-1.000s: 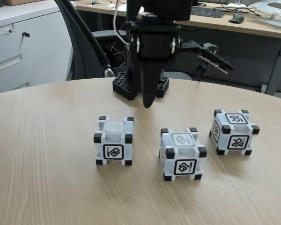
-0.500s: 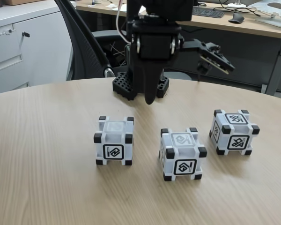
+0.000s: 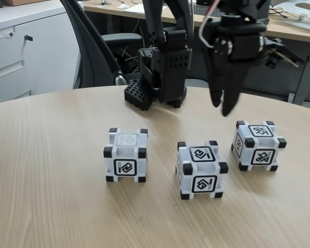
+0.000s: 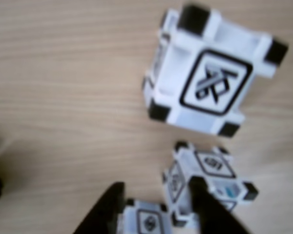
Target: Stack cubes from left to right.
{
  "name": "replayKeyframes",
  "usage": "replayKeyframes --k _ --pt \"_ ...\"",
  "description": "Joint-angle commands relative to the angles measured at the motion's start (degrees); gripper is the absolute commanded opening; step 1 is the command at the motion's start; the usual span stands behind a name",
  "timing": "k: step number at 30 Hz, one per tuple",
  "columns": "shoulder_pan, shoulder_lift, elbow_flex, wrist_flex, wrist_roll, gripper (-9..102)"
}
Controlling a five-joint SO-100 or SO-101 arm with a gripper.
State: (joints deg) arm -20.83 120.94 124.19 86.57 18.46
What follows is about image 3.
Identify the white cube crossed symbol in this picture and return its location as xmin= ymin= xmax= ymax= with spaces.
xmin=230 ymin=120 xmax=287 ymax=172

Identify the white cube spiral symbol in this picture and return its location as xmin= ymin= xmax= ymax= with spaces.
xmin=174 ymin=141 xmax=229 ymax=201

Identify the wooden office desk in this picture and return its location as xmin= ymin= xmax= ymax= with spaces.
xmin=84 ymin=0 xmax=310 ymax=106

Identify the black keyboard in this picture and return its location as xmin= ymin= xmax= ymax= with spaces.
xmin=192 ymin=5 xmax=223 ymax=18

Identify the silver laptop stand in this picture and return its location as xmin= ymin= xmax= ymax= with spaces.
xmin=280 ymin=1 xmax=310 ymax=32

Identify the white paper sheet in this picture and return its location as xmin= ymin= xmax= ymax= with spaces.
xmin=123 ymin=3 xmax=146 ymax=13

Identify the black mesh office chair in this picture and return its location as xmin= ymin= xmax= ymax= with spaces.
xmin=59 ymin=0 xmax=145 ymax=90

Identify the white cube zigzag symbol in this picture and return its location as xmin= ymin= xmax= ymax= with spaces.
xmin=103 ymin=128 xmax=148 ymax=183

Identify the white filing cabinet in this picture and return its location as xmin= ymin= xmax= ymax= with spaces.
xmin=0 ymin=5 xmax=82 ymax=106

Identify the cardboard box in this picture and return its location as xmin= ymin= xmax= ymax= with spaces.
xmin=5 ymin=0 xmax=39 ymax=7

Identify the grey round pedestal base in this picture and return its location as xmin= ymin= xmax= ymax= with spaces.
xmin=186 ymin=78 xmax=211 ymax=90

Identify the black gripper camera mount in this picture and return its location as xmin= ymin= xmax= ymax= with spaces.
xmin=263 ymin=37 xmax=306 ymax=70

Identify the red white servo cable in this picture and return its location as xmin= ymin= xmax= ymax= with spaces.
xmin=197 ymin=0 xmax=223 ymax=50

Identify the black desk cable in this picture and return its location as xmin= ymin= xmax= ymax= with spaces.
xmin=270 ymin=7 xmax=289 ymax=19

